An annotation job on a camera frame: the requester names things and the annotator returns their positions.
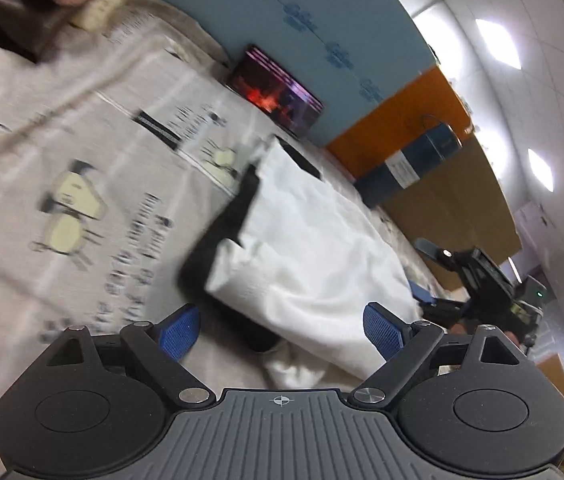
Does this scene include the brown cardboard box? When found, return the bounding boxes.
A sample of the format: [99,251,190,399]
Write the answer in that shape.
[537,355,564,401]

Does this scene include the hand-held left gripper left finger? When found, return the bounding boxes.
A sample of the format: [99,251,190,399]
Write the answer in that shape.
[44,302,213,407]

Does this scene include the black cloth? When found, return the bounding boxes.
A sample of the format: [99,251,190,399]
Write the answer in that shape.
[178,135,323,353]

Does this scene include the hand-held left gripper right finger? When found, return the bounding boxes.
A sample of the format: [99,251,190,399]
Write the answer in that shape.
[352,301,530,408]

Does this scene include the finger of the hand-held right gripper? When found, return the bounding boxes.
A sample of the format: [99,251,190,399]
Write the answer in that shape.
[414,238,459,263]
[409,280,463,321]

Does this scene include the orange board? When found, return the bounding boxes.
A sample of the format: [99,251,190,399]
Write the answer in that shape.
[326,66,473,181]

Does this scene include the white garment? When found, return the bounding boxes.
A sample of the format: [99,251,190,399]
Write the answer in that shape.
[204,137,425,388]

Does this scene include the brown cardboard sheet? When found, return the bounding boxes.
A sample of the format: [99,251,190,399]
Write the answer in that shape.
[382,132,523,291]

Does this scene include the person's right hand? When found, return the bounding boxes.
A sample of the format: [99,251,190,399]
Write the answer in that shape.
[448,322,522,347]

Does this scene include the ceiling light panel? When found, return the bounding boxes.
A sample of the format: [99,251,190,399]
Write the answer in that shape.
[528,149,555,192]
[476,19,523,70]

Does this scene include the blue box with white label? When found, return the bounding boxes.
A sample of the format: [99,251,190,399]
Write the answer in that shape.
[354,122,464,208]

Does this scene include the smartphone with lit screen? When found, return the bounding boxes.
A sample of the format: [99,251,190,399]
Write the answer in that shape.
[224,45,325,138]

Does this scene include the blue foam board panels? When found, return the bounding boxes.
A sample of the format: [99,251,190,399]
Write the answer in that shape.
[152,0,438,148]

